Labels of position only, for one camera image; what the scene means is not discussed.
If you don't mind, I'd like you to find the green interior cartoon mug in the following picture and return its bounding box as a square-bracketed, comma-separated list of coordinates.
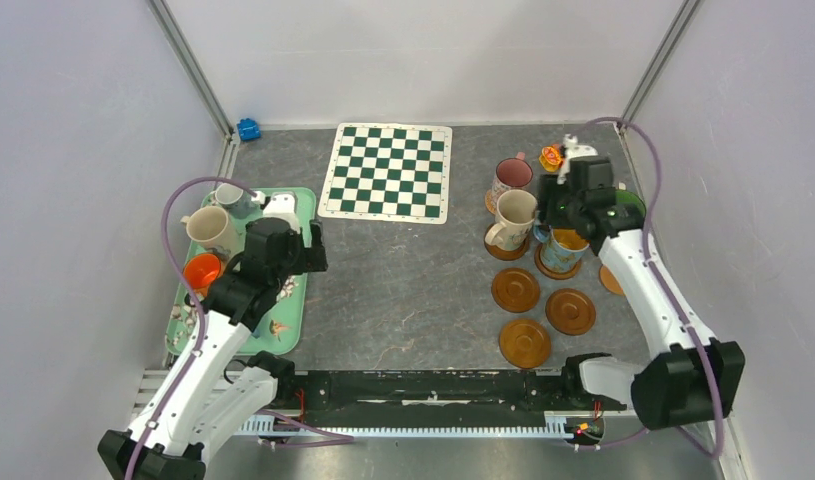
[616, 189, 647, 219]

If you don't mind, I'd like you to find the yellow interior mug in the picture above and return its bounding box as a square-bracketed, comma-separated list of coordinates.
[533, 225, 589, 272]

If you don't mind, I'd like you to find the grey white mug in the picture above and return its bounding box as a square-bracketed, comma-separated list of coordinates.
[211, 183, 260, 219]

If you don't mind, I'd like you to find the cream ceramic mug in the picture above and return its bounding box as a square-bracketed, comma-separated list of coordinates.
[484, 189, 537, 252]

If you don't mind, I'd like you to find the pink ghost pattern mug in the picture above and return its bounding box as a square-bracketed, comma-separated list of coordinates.
[488, 152, 533, 210]

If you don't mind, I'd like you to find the brown wooden ridged coaster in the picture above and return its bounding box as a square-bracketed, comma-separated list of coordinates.
[498, 318, 552, 369]
[545, 288, 597, 336]
[484, 230, 530, 261]
[534, 248, 582, 280]

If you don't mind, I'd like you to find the woven rattan coaster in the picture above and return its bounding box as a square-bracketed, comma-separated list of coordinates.
[484, 191, 496, 214]

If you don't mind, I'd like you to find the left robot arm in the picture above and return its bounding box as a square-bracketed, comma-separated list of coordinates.
[98, 217, 327, 479]

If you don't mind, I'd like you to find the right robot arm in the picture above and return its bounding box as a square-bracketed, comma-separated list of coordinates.
[537, 157, 746, 430]

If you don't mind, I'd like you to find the plain orange cork coaster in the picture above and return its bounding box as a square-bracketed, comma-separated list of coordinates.
[599, 265, 625, 296]

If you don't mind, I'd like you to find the orange pink toy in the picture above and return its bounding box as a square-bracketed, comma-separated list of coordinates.
[539, 144, 564, 173]

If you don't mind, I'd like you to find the beige mug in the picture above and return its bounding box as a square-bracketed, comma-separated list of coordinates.
[180, 206, 243, 261]

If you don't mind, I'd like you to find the orange mug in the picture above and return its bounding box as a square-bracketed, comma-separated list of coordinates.
[183, 253, 225, 297]

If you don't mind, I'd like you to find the green floral tray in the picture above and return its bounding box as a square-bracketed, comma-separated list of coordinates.
[165, 187, 317, 356]

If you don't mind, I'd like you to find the green white chessboard mat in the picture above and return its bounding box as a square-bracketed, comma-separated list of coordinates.
[317, 122, 453, 225]

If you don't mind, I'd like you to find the blue toy block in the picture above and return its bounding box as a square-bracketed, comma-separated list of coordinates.
[236, 118, 262, 142]

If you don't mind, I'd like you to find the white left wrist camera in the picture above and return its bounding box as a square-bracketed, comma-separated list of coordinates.
[251, 191, 301, 233]

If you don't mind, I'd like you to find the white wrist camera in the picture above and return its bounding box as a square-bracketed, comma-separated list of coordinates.
[557, 134, 598, 184]
[251, 191, 301, 233]

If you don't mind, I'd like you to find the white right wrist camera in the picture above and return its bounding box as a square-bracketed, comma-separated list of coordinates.
[557, 134, 598, 184]

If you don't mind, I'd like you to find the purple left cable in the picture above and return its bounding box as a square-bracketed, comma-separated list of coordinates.
[122, 176, 355, 480]

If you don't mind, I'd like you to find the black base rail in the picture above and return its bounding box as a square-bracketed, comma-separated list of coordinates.
[267, 370, 629, 428]

